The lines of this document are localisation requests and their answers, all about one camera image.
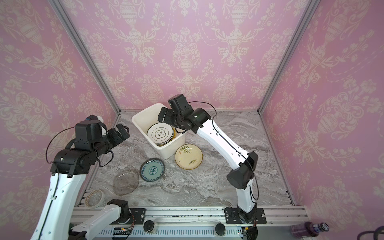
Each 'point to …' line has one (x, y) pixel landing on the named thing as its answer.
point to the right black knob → (220, 229)
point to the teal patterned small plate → (151, 169)
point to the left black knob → (148, 226)
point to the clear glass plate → (125, 183)
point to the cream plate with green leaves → (188, 157)
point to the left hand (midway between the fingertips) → (123, 133)
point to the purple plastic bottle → (308, 229)
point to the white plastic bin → (149, 116)
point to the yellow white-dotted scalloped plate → (174, 136)
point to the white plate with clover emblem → (160, 133)
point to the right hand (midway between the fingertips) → (166, 118)
